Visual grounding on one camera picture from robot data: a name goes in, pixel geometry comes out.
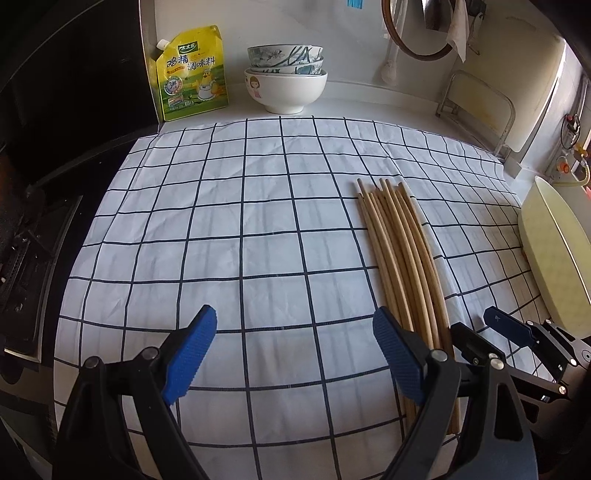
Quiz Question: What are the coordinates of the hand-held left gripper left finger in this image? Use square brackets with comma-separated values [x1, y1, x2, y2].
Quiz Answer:
[53, 305, 218, 480]

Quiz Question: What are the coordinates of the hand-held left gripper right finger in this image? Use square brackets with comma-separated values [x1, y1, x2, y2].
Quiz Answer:
[373, 307, 541, 480]

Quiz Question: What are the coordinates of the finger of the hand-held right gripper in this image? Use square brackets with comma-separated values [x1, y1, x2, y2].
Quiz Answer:
[449, 322, 568, 407]
[484, 306, 591, 370]

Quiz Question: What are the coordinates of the bundle of wooden chopsticks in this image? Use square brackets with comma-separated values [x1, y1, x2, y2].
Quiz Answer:
[355, 178, 462, 437]

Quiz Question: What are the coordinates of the pale yellow plastic tray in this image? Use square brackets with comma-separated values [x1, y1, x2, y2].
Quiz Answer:
[517, 175, 591, 324]

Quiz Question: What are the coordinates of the checked white cloth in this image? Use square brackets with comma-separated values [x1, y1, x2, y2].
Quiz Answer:
[54, 116, 555, 480]

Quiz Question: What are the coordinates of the gas valve with red knobs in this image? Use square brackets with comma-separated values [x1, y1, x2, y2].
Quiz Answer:
[561, 113, 591, 185]

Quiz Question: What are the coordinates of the yellow seasoning pouch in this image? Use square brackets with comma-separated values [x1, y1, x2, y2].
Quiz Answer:
[148, 24, 230, 122]

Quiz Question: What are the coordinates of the white bowl with cartoon face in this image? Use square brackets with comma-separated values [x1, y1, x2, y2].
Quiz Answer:
[244, 67, 328, 115]

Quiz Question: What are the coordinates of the black gas stove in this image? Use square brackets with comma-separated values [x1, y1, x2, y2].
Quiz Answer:
[0, 0, 160, 370]

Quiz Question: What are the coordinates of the white hanging cloth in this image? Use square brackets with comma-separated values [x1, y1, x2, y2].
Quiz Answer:
[445, 4, 485, 63]

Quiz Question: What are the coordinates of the floral patterned bowl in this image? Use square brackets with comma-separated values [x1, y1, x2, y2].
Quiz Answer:
[246, 44, 324, 68]
[248, 58, 325, 75]

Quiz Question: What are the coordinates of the metal wire rack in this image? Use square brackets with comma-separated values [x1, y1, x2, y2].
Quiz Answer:
[436, 71, 518, 158]

